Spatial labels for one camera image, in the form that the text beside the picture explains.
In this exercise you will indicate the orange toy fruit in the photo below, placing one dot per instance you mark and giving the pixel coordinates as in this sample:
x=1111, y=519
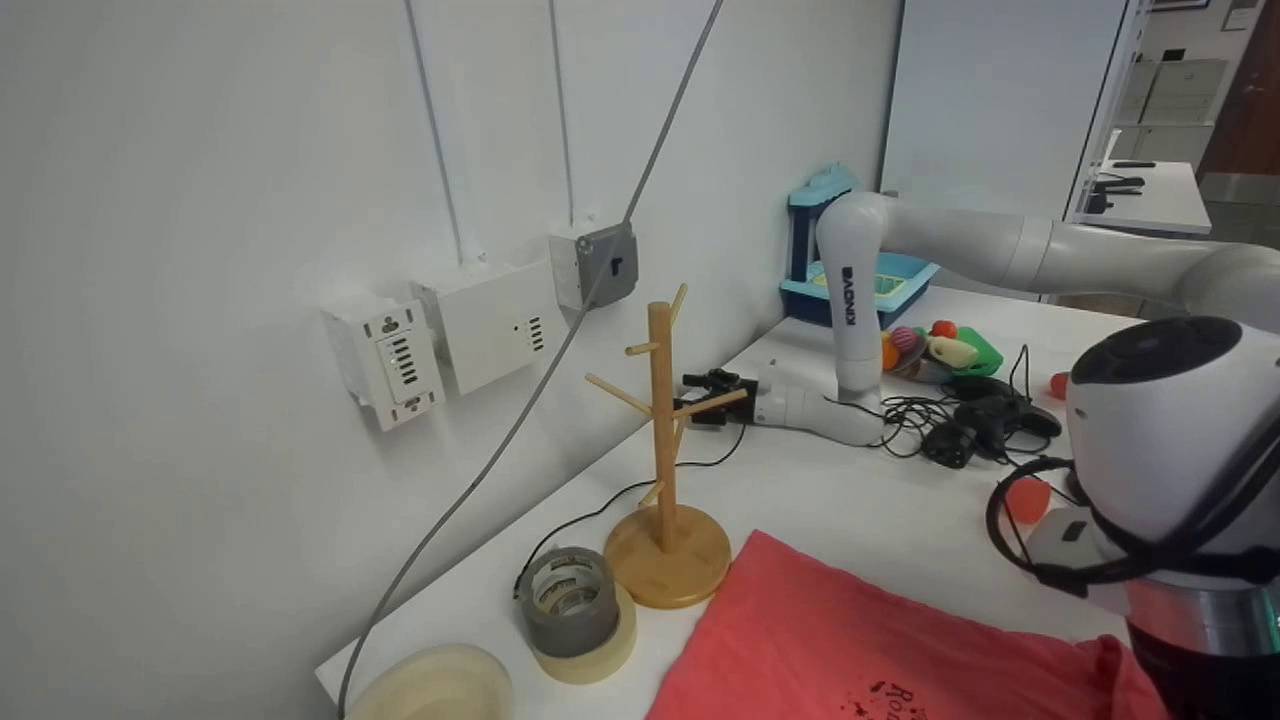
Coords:
x=896, y=349

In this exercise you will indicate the plain white wall box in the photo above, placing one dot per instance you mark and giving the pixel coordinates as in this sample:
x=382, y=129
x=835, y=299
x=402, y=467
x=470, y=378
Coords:
x=492, y=326

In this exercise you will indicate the orange printed sweatshirt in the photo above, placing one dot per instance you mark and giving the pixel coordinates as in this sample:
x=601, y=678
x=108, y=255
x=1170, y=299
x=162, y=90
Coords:
x=826, y=640

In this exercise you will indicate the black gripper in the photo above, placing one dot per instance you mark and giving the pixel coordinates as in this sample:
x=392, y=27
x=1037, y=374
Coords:
x=1214, y=685

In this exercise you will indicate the wooden mug tree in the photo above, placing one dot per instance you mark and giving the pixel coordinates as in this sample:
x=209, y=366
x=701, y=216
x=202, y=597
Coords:
x=662, y=440

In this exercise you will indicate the red round toy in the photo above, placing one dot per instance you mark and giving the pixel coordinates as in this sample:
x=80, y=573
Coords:
x=1056, y=384

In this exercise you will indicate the white jointed support arm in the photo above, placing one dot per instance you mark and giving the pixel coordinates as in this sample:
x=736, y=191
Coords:
x=853, y=267

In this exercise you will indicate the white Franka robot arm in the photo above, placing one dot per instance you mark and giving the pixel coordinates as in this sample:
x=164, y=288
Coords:
x=1163, y=414

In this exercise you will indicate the white background table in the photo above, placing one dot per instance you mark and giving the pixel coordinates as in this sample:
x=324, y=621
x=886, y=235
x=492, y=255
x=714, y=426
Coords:
x=1154, y=200

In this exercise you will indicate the cream bowl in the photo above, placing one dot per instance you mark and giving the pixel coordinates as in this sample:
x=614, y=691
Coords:
x=425, y=685

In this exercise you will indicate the beige tape roll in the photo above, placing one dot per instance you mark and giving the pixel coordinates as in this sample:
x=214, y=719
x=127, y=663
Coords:
x=601, y=663

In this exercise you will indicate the grey duct tape roll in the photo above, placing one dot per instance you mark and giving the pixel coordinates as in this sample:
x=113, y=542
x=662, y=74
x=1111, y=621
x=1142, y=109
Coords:
x=547, y=619

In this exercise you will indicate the white wall conduit pipe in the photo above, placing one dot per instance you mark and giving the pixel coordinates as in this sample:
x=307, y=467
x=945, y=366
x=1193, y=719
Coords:
x=561, y=105
x=433, y=133

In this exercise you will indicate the small black end device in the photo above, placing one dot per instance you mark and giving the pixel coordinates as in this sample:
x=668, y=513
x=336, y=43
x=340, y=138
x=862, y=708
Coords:
x=720, y=398

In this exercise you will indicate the white socket box with sticker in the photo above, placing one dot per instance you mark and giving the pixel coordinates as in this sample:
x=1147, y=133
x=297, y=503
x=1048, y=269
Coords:
x=402, y=360

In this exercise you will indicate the grey junction box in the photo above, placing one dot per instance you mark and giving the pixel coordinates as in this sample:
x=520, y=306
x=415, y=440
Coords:
x=593, y=267

